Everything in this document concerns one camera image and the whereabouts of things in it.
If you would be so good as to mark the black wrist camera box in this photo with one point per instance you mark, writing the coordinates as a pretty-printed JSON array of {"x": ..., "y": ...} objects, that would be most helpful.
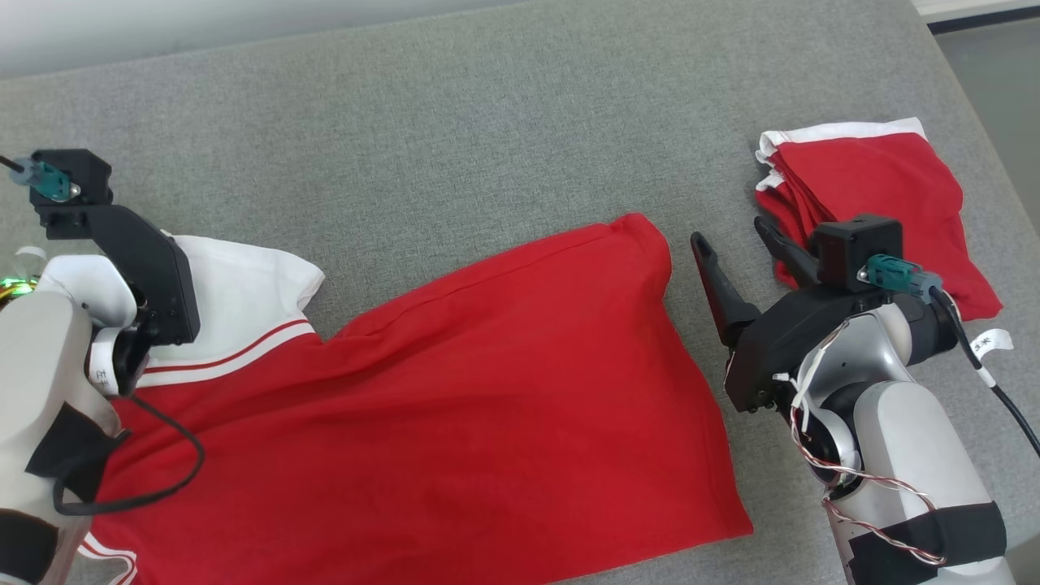
[
  {"x": 853, "y": 244},
  {"x": 81, "y": 175}
]

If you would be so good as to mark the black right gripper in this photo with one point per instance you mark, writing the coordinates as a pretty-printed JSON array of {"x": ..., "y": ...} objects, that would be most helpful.
[{"x": 780, "y": 341}]

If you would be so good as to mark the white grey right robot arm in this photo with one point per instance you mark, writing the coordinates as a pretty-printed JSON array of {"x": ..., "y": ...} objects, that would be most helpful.
[{"x": 910, "y": 439}]

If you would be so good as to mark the red garment with white band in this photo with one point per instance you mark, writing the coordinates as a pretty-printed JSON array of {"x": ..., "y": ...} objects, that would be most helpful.
[{"x": 886, "y": 179}]

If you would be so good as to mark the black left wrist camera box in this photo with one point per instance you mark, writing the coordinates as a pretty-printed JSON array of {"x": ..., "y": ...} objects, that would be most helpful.
[{"x": 81, "y": 175}]

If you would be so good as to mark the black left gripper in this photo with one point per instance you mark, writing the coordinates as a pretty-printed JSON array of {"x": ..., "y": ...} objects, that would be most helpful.
[{"x": 158, "y": 284}]

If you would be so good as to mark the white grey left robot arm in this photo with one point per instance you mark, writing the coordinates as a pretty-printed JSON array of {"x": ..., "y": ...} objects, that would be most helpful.
[{"x": 41, "y": 374}]

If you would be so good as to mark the red shirt with white sleeves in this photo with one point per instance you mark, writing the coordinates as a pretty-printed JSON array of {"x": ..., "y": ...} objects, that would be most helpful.
[{"x": 455, "y": 422}]

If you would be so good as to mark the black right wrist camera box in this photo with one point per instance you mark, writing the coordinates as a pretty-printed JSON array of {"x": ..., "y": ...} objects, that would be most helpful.
[{"x": 853, "y": 244}]

